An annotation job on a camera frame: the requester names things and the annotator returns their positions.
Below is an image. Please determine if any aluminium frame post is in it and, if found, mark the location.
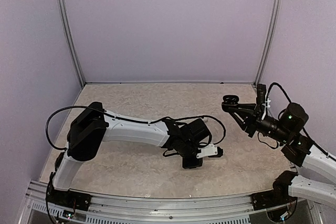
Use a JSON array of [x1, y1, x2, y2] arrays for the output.
[[254, 0, 281, 87], [57, 0, 86, 89]]

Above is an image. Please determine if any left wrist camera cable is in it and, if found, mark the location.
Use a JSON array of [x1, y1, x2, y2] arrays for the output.
[[173, 115, 227, 148]]

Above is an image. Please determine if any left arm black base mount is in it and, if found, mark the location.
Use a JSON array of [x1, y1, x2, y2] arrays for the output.
[[46, 184, 92, 211]]

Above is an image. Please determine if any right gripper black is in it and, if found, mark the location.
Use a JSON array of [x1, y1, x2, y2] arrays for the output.
[[229, 103, 292, 144]]

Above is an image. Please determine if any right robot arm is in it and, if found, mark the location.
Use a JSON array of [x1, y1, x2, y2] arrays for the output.
[[222, 95, 335, 209]]

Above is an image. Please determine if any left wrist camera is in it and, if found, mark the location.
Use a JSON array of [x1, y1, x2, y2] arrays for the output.
[[196, 144, 224, 159]]

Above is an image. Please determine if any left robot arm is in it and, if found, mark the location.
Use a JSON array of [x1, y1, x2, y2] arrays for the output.
[[52, 102, 217, 206]]

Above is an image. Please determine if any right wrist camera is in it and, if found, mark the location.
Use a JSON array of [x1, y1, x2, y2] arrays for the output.
[[256, 83, 271, 120]]

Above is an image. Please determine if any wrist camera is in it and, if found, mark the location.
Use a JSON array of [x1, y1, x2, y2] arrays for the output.
[[256, 83, 271, 120], [196, 144, 224, 159]]

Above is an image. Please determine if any aluminium front rail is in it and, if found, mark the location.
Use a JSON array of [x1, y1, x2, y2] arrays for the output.
[[15, 181, 325, 223]]

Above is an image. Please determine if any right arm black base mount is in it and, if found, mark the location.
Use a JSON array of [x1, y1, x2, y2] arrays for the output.
[[251, 170, 298, 210]]

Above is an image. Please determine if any left aluminium frame post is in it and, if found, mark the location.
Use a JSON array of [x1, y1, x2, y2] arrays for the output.
[[57, 0, 86, 89]]

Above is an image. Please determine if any right aluminium frame post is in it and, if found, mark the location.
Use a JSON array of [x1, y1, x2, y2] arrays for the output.
[[254, 0, 281, 87]]

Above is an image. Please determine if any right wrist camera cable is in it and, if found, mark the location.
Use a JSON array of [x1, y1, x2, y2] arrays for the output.
[[265, 82, 293, 106]]

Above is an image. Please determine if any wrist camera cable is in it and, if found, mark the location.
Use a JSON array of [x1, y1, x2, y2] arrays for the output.
[[265, 82, 293, 106], [173, 115, 227, 148]]

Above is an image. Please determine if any black earbud charging case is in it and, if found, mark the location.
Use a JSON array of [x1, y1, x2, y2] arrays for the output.
[[222, 94, 239, 106]]

